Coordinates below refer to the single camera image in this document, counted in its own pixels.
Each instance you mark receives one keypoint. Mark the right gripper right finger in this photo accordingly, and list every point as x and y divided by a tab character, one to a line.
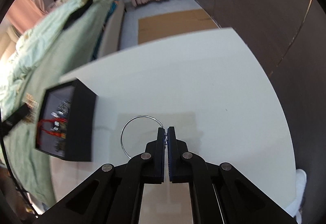
220	193

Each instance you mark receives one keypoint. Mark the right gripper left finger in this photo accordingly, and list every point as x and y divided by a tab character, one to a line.
112	194

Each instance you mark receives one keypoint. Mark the silver ring bangle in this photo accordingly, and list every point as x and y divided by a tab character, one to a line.
137	132

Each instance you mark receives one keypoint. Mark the black jewelry box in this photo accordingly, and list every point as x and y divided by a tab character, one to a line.
65	122

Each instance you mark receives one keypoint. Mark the pale green duvet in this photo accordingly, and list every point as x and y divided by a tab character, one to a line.
30	49

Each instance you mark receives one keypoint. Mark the green bed blanket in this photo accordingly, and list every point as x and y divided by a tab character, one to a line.
71	49

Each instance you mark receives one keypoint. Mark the left pink curtain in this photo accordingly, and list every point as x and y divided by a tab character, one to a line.
24	14

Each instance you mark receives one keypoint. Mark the black garment on bed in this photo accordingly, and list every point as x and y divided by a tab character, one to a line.
77	14

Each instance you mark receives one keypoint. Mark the brown cardboard sheet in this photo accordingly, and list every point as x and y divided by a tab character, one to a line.
175	23

